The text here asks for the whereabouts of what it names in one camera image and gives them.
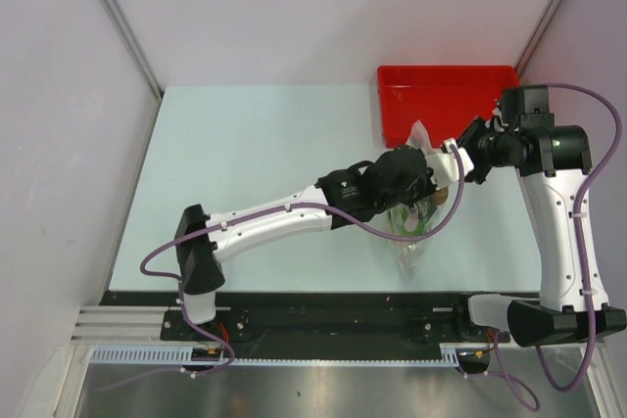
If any orange fake fruit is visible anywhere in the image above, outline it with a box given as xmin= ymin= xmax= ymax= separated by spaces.
xmin=431 ymin=188 xmax=449 ymax=206

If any clear zip top bag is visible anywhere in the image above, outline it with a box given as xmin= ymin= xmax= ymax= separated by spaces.
xmin=386 ymin=120 xmax=449 ymax=285

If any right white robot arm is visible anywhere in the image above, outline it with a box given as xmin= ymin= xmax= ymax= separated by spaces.
xmin=452 ymin=85 xmax=626 ymax=348

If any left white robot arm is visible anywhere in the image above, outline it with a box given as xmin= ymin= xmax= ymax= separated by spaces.
xmin=175 ymin=145 xmax=437 ymax=340

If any green fake lettuce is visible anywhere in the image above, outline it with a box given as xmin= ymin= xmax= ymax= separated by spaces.
xmin=386 ymin=201 xmax=439 ymax=238

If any red plastic tray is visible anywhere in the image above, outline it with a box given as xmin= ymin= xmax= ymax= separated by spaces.
xmin=377 ymin=66 xmax=519 ymax=148

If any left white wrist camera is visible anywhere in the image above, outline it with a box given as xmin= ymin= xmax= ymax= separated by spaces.
xmin=425 ymin=138 xmax=474 ymax=189

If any white cable duct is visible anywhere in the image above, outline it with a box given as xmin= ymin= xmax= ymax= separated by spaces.
xmin=88 ymin=346 xmax=488 ymax=368

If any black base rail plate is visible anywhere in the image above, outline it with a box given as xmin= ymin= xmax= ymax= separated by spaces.
xmin=100 ymin=290 xmax=545 ymax=348

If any right aluminium corner post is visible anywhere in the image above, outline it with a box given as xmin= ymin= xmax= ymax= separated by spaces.
xmin=514 ymin=0 xmax=566 ymax=79

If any aluminium corner post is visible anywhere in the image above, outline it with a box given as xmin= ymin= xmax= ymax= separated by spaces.
xmin=99 ymin=0 xmax=165 ymax=104
xmin=514 ymin=0 xmax=566 ymax=79

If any left aluminium corner post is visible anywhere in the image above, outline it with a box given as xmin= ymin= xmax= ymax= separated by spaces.
xmin=99 ymin=0 xmax=165 ymax=104

